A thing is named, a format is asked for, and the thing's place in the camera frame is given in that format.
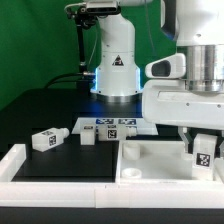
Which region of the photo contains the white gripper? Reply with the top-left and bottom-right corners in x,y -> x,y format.
142,80 -> 224,159

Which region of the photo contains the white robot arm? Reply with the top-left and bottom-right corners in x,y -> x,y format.
87,0 -> 224,142

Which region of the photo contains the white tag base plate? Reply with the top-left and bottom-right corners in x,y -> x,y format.
72,117 -> 158,135

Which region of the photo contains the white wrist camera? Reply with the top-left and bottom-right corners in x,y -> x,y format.
145,53 -> 186,79

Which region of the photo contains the black cable bundle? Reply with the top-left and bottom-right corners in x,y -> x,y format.
43,73 -> 83,90

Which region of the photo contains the white U-shaped obstacle wall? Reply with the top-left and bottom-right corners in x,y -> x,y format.
0,144 -> 224,209

